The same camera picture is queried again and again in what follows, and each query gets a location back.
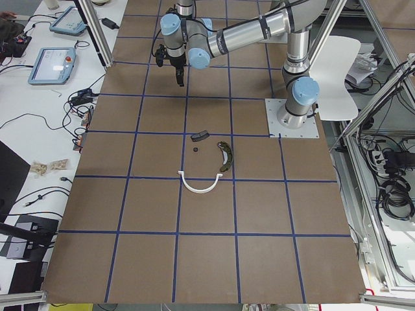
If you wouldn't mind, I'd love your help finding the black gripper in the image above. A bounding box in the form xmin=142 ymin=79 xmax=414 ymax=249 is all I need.
xmin=169 ymin=54 xmax=186 ymax=87

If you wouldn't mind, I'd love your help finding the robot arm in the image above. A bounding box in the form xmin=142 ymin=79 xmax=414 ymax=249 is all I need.
xmin=174 ymin=0 xmax=196 ymax=19
xmin=154 ymin=1 xmax=326 ymax=129

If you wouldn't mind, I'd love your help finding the operator hand at desk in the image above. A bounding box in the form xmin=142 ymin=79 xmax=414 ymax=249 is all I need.
xmin=0 ymin=11 xmax=17 ymax=19

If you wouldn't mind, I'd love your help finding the black brake pad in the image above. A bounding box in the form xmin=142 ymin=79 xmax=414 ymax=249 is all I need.
xmin=191 ymin=130 xmax=209 ymax=142

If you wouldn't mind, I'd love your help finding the black power adapter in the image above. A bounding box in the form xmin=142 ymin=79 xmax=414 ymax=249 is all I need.
xmin=101 ymin=17 xmax=119 ymax=30

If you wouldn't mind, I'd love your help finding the green brake shoe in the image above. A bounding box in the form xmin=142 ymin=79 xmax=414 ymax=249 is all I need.
xmin=217 ymin=141 xmax=234 ymax=173

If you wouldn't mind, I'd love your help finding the far blue teach pendant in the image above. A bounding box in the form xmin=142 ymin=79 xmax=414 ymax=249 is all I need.
xmin=49 ymin=6 xmax=86 ymax=36

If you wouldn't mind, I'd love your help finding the blue teach pendant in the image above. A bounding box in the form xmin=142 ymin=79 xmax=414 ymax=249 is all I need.
xmin=49 ymin=6 xmax=86 ymax=36
xmin=28 ymin=47 xmax=77 ymax=86

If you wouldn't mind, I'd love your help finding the near blue teach pendant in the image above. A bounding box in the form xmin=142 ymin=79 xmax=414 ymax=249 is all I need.
xmin=28 ymin=47 xmax=77 ymax=86

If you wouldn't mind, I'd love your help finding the white plastic chair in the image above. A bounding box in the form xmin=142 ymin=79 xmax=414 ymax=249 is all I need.
xmin=309 ymin=36 xmax=361 ymax=121

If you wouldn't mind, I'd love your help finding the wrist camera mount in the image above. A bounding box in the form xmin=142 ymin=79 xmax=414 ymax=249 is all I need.
xmin=154 ymin=44 xmax=167 ymax=67

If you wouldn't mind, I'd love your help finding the white curved plastic bracket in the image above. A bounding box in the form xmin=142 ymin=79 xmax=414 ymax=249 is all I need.
xmin=178 ymin=170 xmax=223 ymax=194

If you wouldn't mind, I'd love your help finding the aluminium frame post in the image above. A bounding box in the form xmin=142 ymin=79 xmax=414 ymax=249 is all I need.
xmin=74 ymin=0 xmax=113 ymax=68

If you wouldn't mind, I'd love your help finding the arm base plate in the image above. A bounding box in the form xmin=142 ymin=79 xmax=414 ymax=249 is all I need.
xmin=265 ymin=98 xmax=319 ymax=139

